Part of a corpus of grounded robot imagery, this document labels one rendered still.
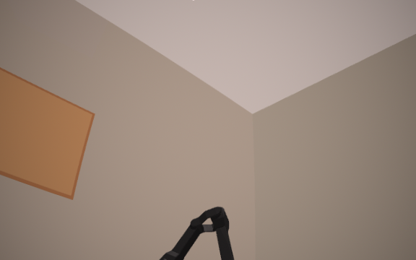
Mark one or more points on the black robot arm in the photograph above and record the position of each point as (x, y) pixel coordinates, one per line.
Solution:
(220, 225)

